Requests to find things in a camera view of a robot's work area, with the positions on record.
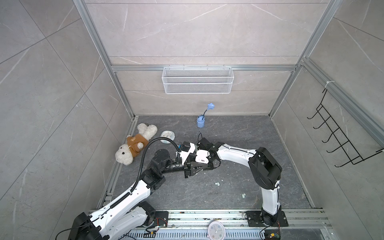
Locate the white earbud charging case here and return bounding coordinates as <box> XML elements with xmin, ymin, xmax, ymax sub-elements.
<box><xmin>195</xmin><ymin>150</ymin><xmax>210</xmax><ymax>164</ymax></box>

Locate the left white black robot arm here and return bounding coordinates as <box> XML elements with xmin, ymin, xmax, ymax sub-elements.
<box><xmin>68</xmin><ymin>148</ymin><xmax>214</xmax><ymax>240</ymax></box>

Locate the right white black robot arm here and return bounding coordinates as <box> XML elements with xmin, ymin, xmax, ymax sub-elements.
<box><xmin>197</xmin><ymin>138</ymin><xmax>282</xmax><ymax>226</ymax></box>

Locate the small round white clock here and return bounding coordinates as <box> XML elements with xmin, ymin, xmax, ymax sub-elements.
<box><xmin>161</xmin><ymin>130</ymin><xmax>176</xmax><ymax>144</ymax></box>

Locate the blue cup holder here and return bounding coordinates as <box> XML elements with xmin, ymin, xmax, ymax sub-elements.
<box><xmin>197</xmin><ymin>115</ymin><xmax>205</xmax><ymax>128</ymax></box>

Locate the white plush bear toy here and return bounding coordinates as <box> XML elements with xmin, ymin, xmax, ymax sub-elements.
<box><xmin>115</xmin><ymin>123</ymin><xmax>158</xmax><ymax>166</ymax></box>

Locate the pink round clock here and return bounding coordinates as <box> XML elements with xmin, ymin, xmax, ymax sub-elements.
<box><xmin>208</xmin><ymin>221</ymin><xmax>226</xmax><ymax>240</ymax></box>

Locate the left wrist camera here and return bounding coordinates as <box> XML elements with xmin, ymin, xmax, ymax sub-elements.
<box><xmin>180</xmin><ymin>142</ymin><xmax>196</xmax><ymax>165</ymax></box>

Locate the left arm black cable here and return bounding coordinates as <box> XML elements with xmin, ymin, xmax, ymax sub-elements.
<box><xmin>130</xmin><ymin>137</ymin><xmax>181</xmax><ymax>193</ymax></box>

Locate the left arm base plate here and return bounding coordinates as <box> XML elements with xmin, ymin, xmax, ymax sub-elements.
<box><xmin>142</xmin><ymin>211</ymin><xmax>169</xmax><ymax>228</ymax></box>

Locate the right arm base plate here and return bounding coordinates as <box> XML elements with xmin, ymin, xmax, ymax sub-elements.
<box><xmin>245</xmin><ymin>211</ymin><xmax>289</xmax><ymax>227</ymax></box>

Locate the white wire mesh basket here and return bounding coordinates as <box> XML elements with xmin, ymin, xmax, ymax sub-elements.
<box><xmin>162</xmin><ymin>67</ymin><xmax>235</xmax><ymax>94</ymax></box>

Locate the black wire hook rack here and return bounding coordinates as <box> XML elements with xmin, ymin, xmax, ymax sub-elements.
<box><xmin>307</xmin><ymin>89</ymin><xmax>384</xmax><ymax>168</ymax></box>

